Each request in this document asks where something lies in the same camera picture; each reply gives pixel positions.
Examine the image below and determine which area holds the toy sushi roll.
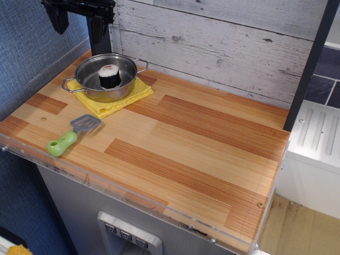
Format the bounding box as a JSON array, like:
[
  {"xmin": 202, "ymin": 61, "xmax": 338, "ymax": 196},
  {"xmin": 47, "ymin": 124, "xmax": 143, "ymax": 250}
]
[{"xmin": 98, "ymin": 64, "xmax": 121, "ymax": 90}]

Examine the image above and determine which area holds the silver dispenser button panel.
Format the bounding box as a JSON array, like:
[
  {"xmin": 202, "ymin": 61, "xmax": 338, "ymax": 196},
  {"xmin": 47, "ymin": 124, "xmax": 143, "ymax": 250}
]
[{"xmin": 97, "ymin": 211, "xmax": 163, "ymax": 254}]

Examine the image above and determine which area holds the yellow object bottom left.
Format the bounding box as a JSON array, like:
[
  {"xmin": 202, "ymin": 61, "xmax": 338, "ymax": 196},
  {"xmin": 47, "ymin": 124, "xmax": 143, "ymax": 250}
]
[{"xmin": 6, "ymin": 245, "xmax": 33, "ymax": 255}]

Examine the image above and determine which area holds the green handled grey spatula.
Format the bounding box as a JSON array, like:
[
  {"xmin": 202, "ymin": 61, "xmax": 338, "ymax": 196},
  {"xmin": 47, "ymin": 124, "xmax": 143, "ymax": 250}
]
[{"xmin": 46, "ymin": 114, "xmax": 101, "ymax": 157}]

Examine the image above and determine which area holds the dark vertical post right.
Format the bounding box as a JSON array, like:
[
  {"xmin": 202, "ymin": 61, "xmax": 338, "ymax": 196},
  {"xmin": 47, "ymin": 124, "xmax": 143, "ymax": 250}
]
[{"xmin": 283, "ymin": 0, "xmax": 339, "ymax": 132}]

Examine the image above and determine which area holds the yellow cloth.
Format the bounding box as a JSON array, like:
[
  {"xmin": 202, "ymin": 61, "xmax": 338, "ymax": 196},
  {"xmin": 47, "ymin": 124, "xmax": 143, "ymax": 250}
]
[{"xmin": 74, "ymin": 78, "xmax": 154, "ymax": 119}]

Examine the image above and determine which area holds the stainless steel pot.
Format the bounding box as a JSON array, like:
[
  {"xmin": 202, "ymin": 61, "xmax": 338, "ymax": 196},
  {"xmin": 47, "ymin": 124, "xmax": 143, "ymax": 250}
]
[{"xmin": 62, "ymin": 53, "xmax": 140, "ymax": 103}]

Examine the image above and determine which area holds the grey toy fridge cabinet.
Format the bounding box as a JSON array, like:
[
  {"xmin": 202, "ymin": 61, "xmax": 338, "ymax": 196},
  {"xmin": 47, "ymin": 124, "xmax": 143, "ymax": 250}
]
[{"xmin": 38, "ymin": 166, "xmax": 254, "ymax": 254}]

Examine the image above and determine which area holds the dark vertical post left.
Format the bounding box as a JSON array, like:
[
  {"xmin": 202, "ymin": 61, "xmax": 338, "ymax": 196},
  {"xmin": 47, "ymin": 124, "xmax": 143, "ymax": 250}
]
[{"xmin": 87, "ymin": 10, "xmax": 112, "ymax": 56}]

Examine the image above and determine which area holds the dark vertical post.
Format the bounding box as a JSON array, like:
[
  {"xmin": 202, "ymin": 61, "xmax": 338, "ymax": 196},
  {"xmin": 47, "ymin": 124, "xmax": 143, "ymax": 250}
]
[
  {"xmin": 283, "ymin": 0, "xmax": 339, "ymax": 132},
  {"xmin": 87, "ymin": 10, "xmax": 112, "ymax": 56}
]

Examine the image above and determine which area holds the clear acrylic table guard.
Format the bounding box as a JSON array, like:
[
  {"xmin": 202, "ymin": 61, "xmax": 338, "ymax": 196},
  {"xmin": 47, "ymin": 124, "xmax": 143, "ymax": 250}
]
[{"xmin": 1, "ymin": 129, "xmax": 288, "ymax": 254}]

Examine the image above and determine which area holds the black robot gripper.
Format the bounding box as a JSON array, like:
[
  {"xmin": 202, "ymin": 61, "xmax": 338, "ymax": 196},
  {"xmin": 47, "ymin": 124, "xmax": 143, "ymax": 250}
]
[{"xmin": 41, "ymin": 1, "xmax": 116, "ymax": 44}]

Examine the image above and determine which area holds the white toy sink unit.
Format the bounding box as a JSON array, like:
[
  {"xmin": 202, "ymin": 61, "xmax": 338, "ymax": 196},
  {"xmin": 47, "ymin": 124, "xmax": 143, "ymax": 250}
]
[{"xmin": 275, "ymin": 100, "xmax": 339, "ymax": 218}]

